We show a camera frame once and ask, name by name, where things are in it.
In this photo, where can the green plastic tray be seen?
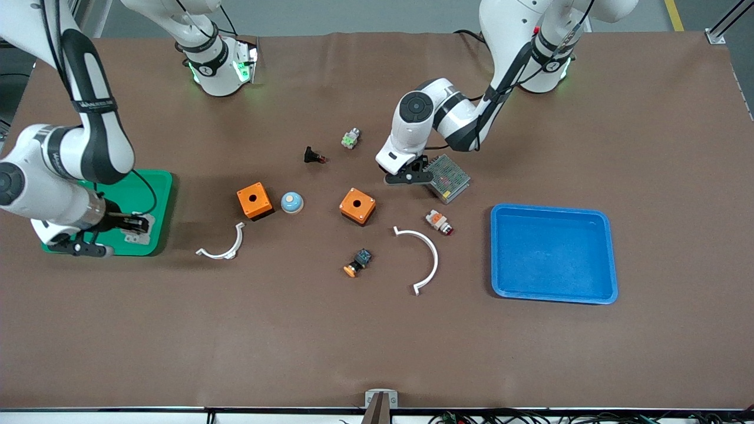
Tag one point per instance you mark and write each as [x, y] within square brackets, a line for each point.
[162, 194]

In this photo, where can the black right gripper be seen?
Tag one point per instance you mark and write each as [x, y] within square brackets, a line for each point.
[119, 222]

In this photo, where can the green white push button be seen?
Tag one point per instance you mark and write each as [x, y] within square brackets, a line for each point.
[350, 139]

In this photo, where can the aluminium frame profile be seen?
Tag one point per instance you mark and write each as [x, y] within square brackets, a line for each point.
[716, 36]

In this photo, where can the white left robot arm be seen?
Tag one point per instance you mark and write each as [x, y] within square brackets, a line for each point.
[447, 112]

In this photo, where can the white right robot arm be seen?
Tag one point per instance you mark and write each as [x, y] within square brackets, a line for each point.
[88, 147]

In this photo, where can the orange black emergency button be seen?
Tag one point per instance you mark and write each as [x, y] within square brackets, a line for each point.
[360, 259]

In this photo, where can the large white curved bracket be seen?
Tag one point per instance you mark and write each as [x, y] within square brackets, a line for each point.
[436, 259]

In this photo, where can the orange push button box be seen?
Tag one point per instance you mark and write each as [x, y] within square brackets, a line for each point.
[244, 203]
[365, 207]

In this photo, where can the white red circuit breaker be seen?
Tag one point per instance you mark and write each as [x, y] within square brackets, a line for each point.
[141, 237]

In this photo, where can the light blue dome button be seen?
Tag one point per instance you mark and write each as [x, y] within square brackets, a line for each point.
[292, 202]

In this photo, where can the orange white indicator lamp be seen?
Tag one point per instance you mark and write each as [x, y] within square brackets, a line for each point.
[437, 219]

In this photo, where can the metal mesh power supply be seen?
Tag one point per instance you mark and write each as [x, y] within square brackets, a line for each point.
[450, 176]

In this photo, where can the blue plastic tray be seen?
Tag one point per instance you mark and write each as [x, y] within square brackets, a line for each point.
[554, 259]

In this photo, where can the small white curved bracket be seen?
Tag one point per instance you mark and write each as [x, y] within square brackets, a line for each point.
[240, 234]

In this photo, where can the brown table mat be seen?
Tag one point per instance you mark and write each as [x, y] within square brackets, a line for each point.
[353, 341]

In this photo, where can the black red indicator lamp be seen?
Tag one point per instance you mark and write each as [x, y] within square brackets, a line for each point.
[310, 155]

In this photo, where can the grey table edge clamp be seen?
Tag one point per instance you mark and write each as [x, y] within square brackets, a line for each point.
[370, 400]

